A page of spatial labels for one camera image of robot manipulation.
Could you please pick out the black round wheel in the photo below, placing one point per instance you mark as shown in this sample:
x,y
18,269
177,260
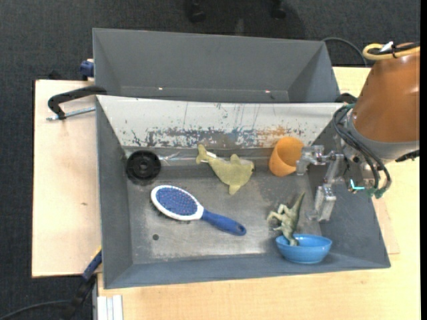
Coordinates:
x,y
143,166

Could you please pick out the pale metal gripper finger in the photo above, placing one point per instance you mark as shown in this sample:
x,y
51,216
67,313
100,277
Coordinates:
x,y
312,157
325,201

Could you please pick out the blue bowl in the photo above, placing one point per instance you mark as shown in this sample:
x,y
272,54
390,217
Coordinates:
x,y
307,250

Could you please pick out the yellow-green toy dolphin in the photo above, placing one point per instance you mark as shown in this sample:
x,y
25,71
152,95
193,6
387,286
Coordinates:
x,y
231,173

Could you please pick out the orange cup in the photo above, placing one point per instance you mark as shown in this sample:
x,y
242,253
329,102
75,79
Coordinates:
x,y
283,160

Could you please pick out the green toy dinosaur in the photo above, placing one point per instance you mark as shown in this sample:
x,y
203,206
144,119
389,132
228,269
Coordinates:
x,y
288,220

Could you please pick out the grey metal bin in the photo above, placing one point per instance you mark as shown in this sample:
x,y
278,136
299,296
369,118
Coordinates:
x,y
213,212

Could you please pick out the blue and white hairbrush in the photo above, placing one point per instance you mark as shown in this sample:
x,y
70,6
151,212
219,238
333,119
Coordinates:
x,y
177,203

